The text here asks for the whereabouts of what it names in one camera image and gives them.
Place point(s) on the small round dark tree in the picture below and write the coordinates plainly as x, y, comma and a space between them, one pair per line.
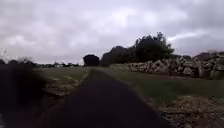
91, 60

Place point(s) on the dry stone wall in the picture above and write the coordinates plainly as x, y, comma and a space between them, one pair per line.
173, 66

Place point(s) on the grass verge with stones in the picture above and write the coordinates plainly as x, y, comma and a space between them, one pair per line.
166, 90

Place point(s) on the dark asphalt path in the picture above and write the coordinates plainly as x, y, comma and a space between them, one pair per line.
103, 103

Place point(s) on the dark bush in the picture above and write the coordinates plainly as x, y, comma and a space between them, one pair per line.
16, 90

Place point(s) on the large dark tree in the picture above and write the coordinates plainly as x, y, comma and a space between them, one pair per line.
153, 48

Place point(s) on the low dark trees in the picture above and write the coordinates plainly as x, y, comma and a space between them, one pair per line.
117, 56

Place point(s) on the grass field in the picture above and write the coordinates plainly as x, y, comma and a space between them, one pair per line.
61, 75

